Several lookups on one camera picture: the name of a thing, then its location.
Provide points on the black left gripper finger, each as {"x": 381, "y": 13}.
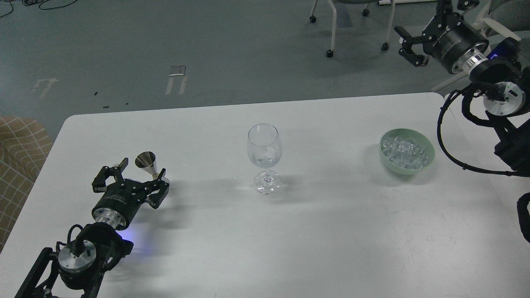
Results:
{"x": 160, "y": 186}
{"x": 99, "y": 182}

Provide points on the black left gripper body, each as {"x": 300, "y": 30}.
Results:
{"x": 118, "y": 206}

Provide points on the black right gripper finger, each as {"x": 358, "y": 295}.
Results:
{"x": 444, "y": 8}
{"x": 407, "y": 43}

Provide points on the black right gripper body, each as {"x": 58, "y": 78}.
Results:
{"x": 447, "y": 38}

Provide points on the steel double jigger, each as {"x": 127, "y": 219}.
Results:
{"x": 147, "y": 162}

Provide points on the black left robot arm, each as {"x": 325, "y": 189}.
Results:
{"x": 82, "y": 262}

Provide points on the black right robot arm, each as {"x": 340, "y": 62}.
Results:
{"x": 487, "y": 52}

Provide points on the pile of ice cubes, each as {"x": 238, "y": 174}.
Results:
{"x": 405, "y": 153}

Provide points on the clear wine glass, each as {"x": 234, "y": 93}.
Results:
{"x": 264, "y": 150}

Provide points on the grey white office chair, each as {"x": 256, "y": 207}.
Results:
{"x": 504, "y": 18}

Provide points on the beige checked cushion seat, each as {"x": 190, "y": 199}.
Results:
{"x": 24, "y": 148}

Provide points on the green bowl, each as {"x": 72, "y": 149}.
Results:
{"x": 405, "y": 133}

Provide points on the silver floor socket plate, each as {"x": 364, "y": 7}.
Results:
{"x": 177, "y": 70}

